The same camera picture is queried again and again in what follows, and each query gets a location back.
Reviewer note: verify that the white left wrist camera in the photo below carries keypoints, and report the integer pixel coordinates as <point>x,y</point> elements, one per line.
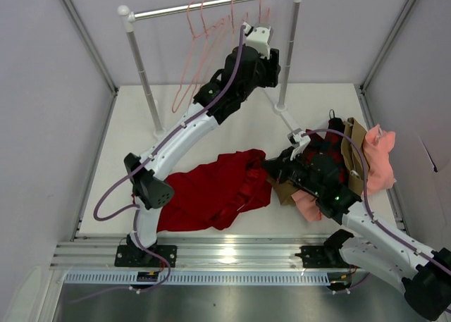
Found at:
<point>258,37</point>

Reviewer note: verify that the white slotted cable duct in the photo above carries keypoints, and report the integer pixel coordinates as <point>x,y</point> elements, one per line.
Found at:
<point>297,278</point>

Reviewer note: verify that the tan brown skirt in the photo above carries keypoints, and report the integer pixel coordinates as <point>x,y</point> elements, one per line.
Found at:
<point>356,149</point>

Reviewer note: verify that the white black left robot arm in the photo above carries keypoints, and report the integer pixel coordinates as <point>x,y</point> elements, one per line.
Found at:
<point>211,106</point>

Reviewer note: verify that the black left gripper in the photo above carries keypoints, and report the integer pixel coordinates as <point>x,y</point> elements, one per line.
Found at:
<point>273,67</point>

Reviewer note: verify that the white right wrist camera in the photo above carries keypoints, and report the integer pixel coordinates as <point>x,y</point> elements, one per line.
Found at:
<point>299,140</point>

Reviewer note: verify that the pink wire hanger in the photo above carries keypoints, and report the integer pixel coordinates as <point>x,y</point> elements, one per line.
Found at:
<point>264,13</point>
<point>185,72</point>
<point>235,22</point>
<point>212,35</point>

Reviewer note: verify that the pink skirt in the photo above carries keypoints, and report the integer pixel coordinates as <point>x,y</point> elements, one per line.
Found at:
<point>376,145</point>

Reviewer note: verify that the aluminium mounting rail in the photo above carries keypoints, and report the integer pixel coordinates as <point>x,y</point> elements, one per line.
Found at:
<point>205,253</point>

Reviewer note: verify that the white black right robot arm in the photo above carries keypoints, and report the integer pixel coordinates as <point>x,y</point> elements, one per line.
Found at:
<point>420,273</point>

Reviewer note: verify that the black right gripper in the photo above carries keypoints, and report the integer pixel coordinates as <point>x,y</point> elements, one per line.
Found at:
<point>279,172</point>

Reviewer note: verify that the silver white clothes rack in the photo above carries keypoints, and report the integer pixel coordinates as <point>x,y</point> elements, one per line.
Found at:
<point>128,18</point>

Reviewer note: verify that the red black plaid skirt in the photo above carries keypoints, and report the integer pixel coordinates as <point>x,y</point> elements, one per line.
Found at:
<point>326,152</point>

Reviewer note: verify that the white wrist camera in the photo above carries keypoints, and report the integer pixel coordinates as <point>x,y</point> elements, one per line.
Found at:
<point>258,37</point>
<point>299,140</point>

